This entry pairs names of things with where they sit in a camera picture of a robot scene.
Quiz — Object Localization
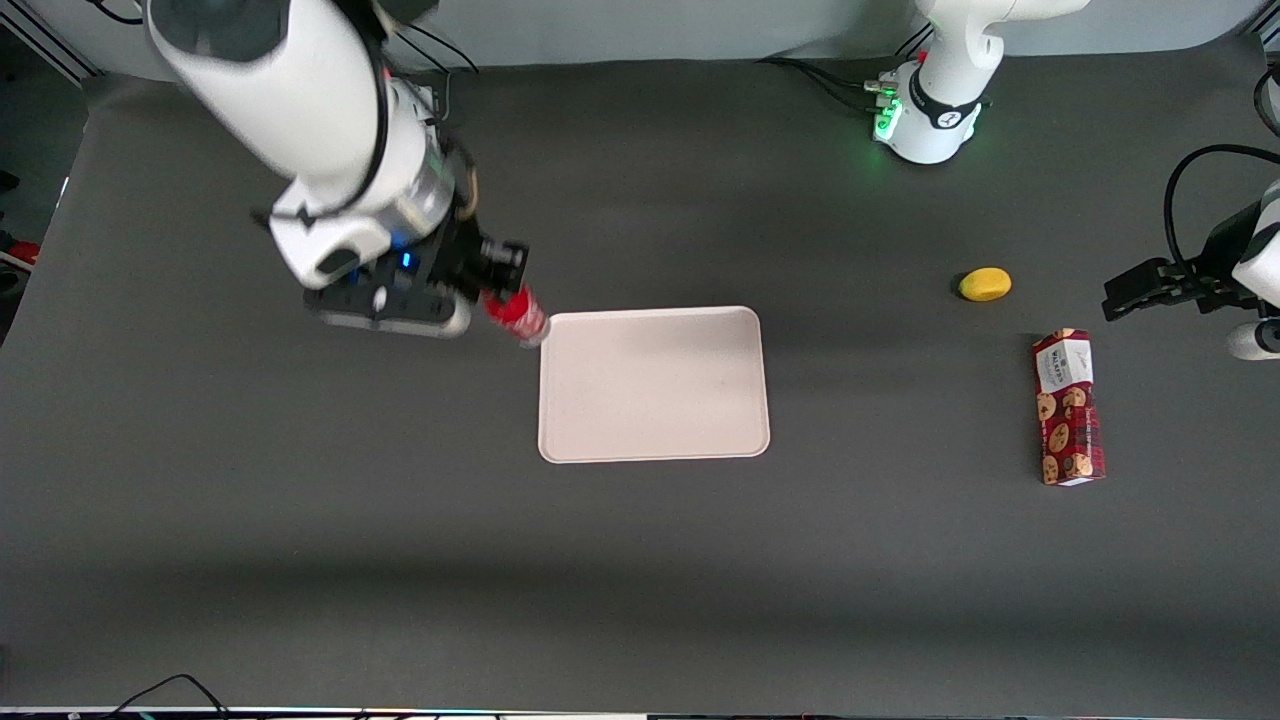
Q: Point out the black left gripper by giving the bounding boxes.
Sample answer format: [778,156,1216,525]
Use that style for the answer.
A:
[1102,200,1267,323]

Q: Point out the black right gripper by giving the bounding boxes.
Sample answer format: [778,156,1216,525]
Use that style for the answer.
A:
[395,215,530,311]

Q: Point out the red coke bottle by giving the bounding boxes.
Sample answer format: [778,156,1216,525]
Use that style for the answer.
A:
[484,285,552,350]

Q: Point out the beige plastic tray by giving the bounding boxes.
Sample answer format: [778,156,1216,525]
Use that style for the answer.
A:
[538,306,772,465]

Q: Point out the red cookie box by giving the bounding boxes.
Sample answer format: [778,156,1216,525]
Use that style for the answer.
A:
[1031,328,1108,487]

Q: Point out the yellow lemon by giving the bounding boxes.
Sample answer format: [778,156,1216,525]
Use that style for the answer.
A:
[958,267,1013,303]

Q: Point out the black looped gripper cable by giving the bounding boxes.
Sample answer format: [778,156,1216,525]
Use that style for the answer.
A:
[1162,144,1280,273]

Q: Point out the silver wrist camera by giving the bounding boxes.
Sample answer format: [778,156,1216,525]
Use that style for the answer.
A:
[1227,318,1280,362]
[304,285,473,341]

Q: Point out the black curved cable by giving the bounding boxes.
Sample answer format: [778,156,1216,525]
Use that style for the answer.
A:
[1254,64,1280,137]

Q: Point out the black arm base cables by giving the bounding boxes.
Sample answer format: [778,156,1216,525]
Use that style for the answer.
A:
[392,18,482,77]
[754,56,898,115]

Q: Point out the aluminium frame profile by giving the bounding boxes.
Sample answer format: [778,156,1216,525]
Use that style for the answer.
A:
[0,4,103,83]

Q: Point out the thin black cable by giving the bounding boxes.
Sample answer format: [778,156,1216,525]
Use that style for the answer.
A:
[98,673,234,720]

